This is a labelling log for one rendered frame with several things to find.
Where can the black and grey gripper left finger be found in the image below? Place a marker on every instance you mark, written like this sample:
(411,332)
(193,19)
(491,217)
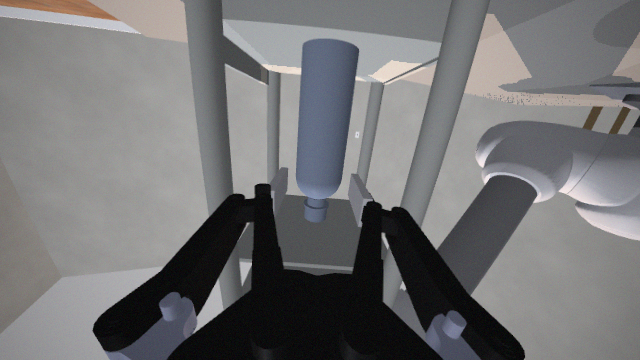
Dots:
(155,318)

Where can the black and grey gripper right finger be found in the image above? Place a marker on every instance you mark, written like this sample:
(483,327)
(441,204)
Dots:
(457,327)

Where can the blue-grey bottle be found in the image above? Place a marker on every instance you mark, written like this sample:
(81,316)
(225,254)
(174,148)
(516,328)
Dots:
(328,74)

